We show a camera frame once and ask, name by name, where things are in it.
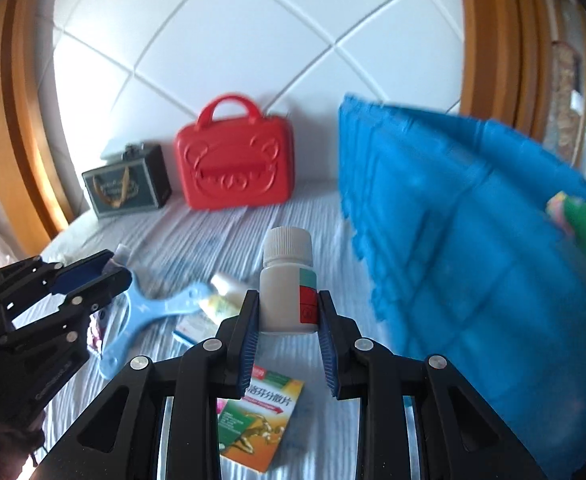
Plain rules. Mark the blue plastic storage crate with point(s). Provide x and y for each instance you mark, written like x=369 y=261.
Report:
x=448 y=235

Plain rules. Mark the pastel yellow pink toy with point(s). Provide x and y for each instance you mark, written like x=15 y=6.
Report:
x=558 y=212

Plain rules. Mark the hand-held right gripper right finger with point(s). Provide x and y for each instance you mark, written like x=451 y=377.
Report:
x=329 y=345

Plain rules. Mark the small white yellow tube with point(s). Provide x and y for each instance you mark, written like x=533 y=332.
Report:
x=223 y=290

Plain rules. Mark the white pill bottle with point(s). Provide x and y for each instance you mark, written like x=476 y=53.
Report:
x=283 y=285

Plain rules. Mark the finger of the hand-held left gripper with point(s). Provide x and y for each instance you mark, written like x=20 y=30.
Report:
x=108 y=287
x=80 y=272

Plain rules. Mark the wooden wall panel frame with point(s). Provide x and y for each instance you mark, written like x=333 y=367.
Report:
x=28 y=110

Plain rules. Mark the green orange medicine box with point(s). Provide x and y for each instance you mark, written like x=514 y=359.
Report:
x=258 y=425

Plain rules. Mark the small white blue box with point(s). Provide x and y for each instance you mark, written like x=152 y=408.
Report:
x=193 y=331

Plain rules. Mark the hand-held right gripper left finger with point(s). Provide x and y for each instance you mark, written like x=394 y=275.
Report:
x=248 y=345

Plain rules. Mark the red toy suitcase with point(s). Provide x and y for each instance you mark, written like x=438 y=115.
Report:
x=233 y=160

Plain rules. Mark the pink white packet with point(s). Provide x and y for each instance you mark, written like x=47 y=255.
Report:
x=96 y=332

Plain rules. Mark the light striped bed sheet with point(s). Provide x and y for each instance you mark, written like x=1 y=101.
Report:
x=183 y=240

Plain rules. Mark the light blue plastic slingshot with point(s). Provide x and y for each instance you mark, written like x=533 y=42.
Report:
x=138 y=310

